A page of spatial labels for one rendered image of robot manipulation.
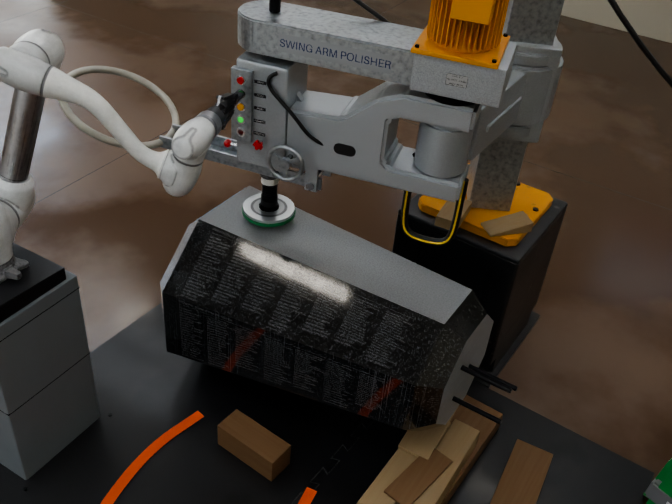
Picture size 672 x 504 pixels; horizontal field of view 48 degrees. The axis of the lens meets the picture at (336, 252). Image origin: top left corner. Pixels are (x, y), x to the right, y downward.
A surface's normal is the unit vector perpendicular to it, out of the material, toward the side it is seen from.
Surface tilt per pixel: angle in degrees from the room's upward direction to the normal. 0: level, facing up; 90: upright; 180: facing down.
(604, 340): 0
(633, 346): 0
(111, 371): 0
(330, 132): 90
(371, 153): 90
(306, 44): 90
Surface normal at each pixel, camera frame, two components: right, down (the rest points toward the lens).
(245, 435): 0.07, -0.80
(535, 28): -0.07, 0.59
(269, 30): -0.32, 0.55
